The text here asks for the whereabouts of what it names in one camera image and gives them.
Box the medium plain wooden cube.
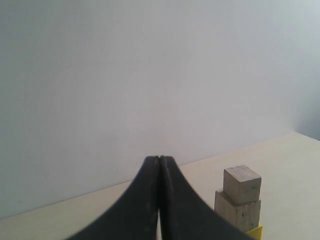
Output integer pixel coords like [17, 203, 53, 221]
[214, 189, 261, 232]

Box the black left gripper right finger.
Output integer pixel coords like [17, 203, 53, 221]
[159, 156, 252, 240]

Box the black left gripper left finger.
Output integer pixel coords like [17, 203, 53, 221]
[68, 156, 160, 240]

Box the yellow painted wooden cube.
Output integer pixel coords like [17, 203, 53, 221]
[245, 224, 263, 240]

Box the small wooden cube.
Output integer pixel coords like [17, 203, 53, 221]
[223, 165, 262, 205]

